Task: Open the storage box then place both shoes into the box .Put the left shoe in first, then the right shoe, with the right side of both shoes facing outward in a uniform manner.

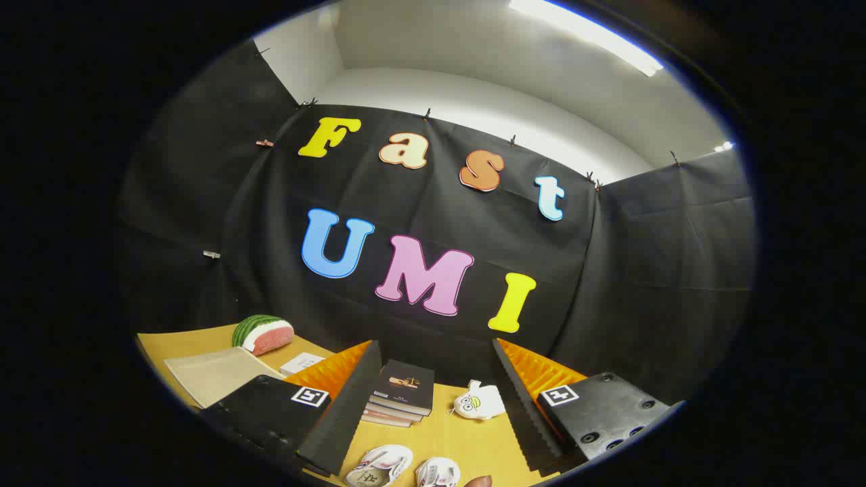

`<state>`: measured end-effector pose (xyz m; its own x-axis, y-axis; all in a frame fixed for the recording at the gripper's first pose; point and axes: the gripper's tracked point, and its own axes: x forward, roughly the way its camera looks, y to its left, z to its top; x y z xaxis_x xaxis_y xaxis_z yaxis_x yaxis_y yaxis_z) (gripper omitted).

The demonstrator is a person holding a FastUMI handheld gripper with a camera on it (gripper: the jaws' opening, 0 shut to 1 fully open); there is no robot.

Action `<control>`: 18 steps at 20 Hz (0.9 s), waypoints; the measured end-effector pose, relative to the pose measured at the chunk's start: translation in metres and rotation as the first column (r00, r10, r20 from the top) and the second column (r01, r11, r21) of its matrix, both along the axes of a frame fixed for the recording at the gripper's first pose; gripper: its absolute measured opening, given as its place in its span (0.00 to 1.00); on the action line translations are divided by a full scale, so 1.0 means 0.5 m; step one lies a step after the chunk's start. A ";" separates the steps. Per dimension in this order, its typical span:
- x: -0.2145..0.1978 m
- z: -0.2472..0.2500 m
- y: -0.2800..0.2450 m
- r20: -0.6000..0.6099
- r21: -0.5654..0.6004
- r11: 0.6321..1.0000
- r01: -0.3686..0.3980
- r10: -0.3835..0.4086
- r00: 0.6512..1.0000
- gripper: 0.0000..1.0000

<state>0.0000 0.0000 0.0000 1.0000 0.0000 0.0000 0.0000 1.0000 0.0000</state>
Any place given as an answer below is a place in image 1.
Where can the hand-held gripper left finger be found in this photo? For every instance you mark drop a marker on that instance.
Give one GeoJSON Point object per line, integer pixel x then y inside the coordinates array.
{"type": "Point", "coordinates": [352, 406]}

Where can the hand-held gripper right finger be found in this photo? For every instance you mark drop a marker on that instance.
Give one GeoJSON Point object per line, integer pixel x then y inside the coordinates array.
{"type": "Point", "coordinates": [524, 412]}

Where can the white canvas shoe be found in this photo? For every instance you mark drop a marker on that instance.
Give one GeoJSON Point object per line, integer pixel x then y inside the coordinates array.
{"type": "Point", "coordinates": [438, 472]}
{"type": "Point", "coordinates": [382, 463]}

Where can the beige fabric storage box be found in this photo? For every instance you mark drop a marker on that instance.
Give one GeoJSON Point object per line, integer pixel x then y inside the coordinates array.
{"type": "Point", "coordinates": [216, 375]}

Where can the reddish brown book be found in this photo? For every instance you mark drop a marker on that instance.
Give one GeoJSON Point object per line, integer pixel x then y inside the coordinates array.
{"type": "Point", "coordinates": [382, 420]}

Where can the dark book with pale pages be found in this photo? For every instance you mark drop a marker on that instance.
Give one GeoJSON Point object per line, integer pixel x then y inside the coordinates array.
{"type": "Point", "coordinates": [396, 411]}

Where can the white plush toy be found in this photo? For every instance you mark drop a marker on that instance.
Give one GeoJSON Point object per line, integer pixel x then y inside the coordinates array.
{"type": "Point", "coordinates": [479, 402]}

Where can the black hardcover book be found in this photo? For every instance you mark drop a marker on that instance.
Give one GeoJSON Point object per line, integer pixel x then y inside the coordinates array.
{"type": "Point", "coordinates": [404, 385]}

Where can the white book with portrait cover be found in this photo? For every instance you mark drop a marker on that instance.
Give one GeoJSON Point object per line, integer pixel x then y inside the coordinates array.
{"type": "Point", "coordinates": [301, 364]}

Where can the watermelon slice toy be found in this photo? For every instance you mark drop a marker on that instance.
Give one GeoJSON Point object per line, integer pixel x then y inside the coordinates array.
{"type": "Point", "coordinates": [264, 333]}

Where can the small ceiling light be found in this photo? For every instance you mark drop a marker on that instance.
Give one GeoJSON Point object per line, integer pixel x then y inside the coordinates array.
{"type": "Point", "coordinates": [724, 146]}

